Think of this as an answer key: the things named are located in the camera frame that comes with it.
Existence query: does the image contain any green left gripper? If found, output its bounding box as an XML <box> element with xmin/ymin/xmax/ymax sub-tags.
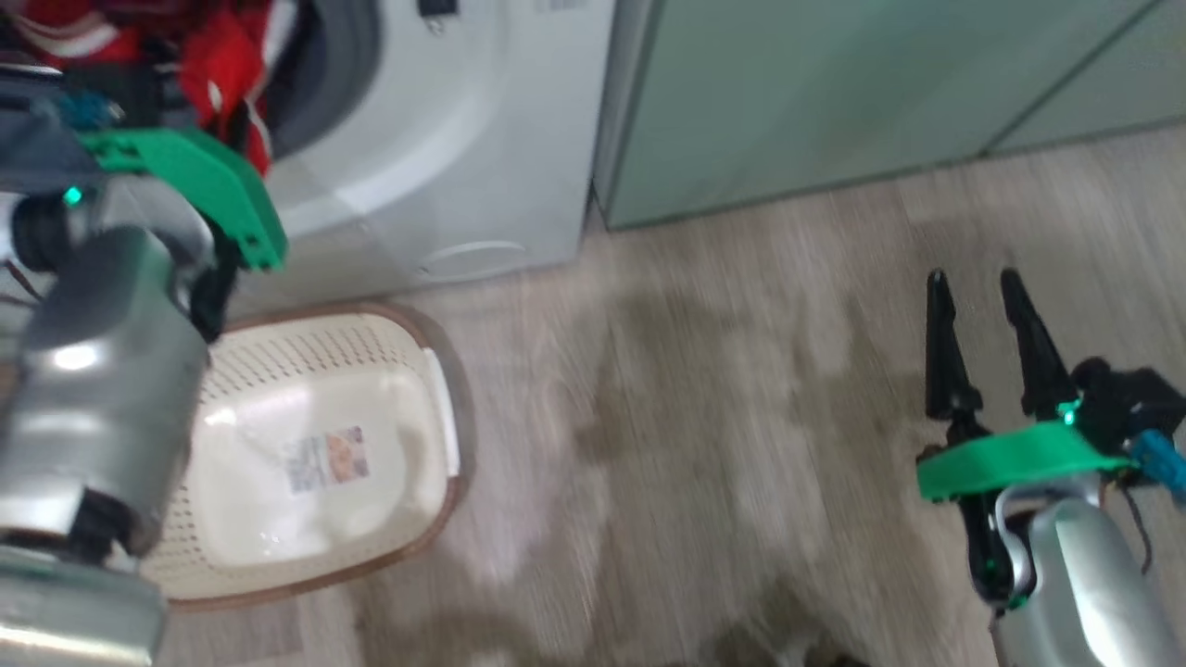
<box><xmin>79</xmin><ymin>128</ymin><xmax>288</xmax><ymax>344</ymax></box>

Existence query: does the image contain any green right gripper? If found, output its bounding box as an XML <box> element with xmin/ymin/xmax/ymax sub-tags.
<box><xmin>915</xmin><ymin>269</ymin><xmax>1137</xmax><ymax>609</ymax></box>

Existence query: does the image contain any red white sports garment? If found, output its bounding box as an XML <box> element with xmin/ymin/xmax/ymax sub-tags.
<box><xmin>0</xmin><ymin>0</ymin><xmax>299</xmax><ymax>179</ymax></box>

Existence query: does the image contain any white front-load washing machine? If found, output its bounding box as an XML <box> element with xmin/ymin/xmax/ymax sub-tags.
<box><xmin>0</xmin><ymin>0</ymin><xmax>618</xmax><ymax>321</ymax></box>

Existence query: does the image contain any cream perforated plastic laundry basket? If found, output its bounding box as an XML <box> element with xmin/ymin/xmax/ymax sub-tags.
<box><xmin>139</xmin><ymin>301</ymin><xmax>476</xmax><ymax>612</ymax></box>

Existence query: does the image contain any narrow pale green cabinet door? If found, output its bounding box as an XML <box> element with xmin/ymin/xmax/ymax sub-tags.
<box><xmin>987</xmin><ymin>0</ymin><xmax>1186</xmax><ymax>155</ymax></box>

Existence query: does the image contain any wide pale green cabinet door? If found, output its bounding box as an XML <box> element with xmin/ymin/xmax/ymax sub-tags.
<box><xmin>593</xmin><ymin>0</ymin><xmax>1159</xmax><ymax>231</ymax></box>

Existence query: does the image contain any round white filter cover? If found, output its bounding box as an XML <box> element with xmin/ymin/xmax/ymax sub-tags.
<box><xmin>417</xmin><ymin>241</ymin><xmax>529</xmax><ymax>284</ymax></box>

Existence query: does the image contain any paper product label sticker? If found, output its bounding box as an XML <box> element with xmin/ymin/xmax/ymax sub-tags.
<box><xmin>283</xmin><ymin>426</ymin><xmax>372</xmax><ymax>494</ymax></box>

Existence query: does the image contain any blue plug left camera cable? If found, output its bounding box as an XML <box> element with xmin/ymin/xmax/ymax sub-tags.
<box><xmin>56</xmin><ymin>91</ymin><xmax>123</xmax><ymax>132</ymax></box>

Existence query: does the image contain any blue plug camera cable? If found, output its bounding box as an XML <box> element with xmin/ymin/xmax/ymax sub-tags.
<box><xmin>56</xmin><ymin>91</ymin><xmax>123</xmax><ymax>132</ymax></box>
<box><xmin>1129</xmin><ymin>428</ymin><xmax>1186</xmax><ymax>507</ymax></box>

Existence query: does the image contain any blue plug right camera cable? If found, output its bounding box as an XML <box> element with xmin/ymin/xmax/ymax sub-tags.
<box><xmin>1129</xmin><ymin>428</ymin><xmax>1186</xmax><ymax>507</ymax></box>

